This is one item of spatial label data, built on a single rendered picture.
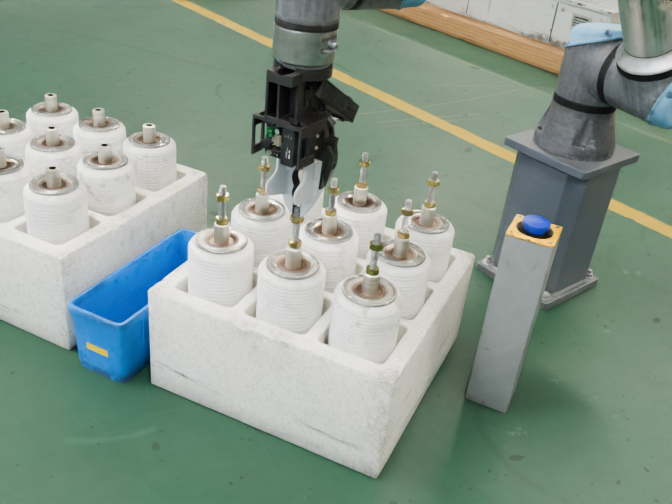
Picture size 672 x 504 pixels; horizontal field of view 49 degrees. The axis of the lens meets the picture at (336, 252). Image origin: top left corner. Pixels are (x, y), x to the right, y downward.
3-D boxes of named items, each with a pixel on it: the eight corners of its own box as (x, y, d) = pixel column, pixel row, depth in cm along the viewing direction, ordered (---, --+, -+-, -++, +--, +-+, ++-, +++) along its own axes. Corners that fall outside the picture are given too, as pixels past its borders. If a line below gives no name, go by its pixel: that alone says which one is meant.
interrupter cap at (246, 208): (294, 217, 118) (294, 213, 117) (252, 227, 114) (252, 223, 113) (271, 197, 123) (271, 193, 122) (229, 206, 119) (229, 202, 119)
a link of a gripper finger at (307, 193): (280, 228, 97) (282, 163, 92) (304, 212, 101) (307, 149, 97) (300, 235, 96) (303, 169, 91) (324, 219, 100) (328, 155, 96)
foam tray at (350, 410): (271, 273, 149) (276, 192, 140) (457, 337, 136) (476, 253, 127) (150, 383, 118) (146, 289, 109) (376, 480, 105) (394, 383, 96)
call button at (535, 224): (523, 223, 110) (526, 210, 109) (550, 230, 109) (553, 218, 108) (517, 234, 107) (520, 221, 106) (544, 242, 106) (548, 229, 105)
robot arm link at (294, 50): (296, 13, 91) (354, 27, 88) (294, 50, 93) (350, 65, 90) (261, 23, 85) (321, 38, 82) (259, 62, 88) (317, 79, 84)
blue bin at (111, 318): (182, 280, 144) (182, 226, 137) (230, 299, 140) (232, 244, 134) (69, 364, 120) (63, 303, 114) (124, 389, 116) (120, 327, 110)
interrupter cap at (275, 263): (315, 285, 102) (315, 281, 101) (260, 277, 102) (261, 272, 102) (322, 257, 108) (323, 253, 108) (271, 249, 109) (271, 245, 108)
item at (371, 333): (310, 397, 108) (321, 295, 99) (341, 363, 116) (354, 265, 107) (368, 424, 105) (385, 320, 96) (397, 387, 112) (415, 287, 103)
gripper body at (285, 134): (248, 158, 93) (252, 62, 86) (286, 138, 99) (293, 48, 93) (300, 176, 90) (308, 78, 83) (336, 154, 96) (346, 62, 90)
